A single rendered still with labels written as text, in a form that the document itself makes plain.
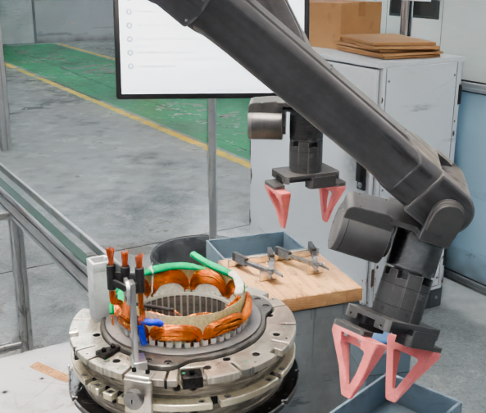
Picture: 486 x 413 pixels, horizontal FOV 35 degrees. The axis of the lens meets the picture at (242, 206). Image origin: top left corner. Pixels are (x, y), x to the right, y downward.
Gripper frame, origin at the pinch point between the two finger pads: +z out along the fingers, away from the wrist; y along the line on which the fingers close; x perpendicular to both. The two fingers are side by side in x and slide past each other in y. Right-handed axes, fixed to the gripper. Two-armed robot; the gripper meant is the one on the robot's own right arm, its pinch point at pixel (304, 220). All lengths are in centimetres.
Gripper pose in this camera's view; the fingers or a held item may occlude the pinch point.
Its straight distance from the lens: 134.4
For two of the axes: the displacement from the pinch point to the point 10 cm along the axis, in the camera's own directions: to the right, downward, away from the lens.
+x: 3.8, 2.9, -8.8
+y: -9.3, 1.2, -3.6
